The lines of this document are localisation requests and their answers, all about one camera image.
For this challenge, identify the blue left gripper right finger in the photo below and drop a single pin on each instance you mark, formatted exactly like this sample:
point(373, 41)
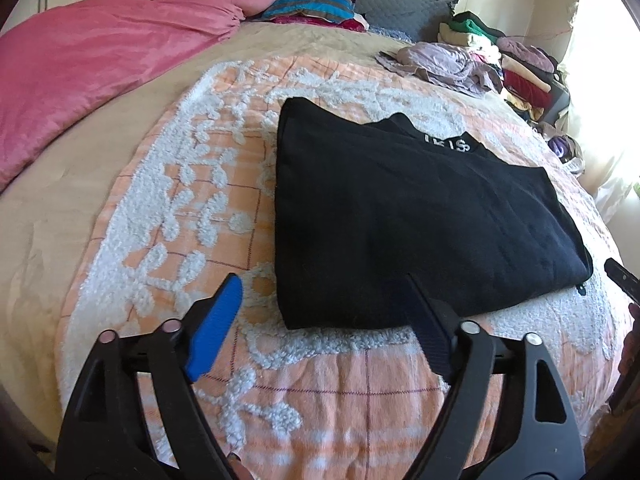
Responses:
point(431, 321)

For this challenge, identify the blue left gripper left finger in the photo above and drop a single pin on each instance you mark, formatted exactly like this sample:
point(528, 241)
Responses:
point(207, 324)

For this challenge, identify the black sweater with orange cuffs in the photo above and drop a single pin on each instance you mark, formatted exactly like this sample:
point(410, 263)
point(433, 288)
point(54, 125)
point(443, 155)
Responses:
point(358, 205)

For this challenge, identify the bag of clothes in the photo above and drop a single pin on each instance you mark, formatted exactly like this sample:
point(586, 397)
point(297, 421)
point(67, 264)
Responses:
point(566, 149)

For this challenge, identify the pile of folded clothes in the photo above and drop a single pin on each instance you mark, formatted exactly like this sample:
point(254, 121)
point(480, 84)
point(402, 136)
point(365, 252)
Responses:
point(533, 85)

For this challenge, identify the right hand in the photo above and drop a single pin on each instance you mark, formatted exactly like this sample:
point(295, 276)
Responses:
point(631, 342)

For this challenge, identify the peach white tufted blanket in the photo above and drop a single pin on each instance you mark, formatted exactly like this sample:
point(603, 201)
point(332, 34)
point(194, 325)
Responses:
point(196, 203)

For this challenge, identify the beige bed sheet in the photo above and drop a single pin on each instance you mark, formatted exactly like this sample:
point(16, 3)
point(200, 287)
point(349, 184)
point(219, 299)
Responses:
point(48, 211)

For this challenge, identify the lilac crumpled garment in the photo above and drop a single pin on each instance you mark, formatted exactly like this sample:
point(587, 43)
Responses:
point(446, 66)

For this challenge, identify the pink duvet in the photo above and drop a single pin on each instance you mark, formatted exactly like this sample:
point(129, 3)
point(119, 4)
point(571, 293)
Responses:
point(61, 65)

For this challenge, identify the striped blue brown pillow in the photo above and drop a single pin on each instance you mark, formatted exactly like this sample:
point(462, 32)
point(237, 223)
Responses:
point(329, 13)

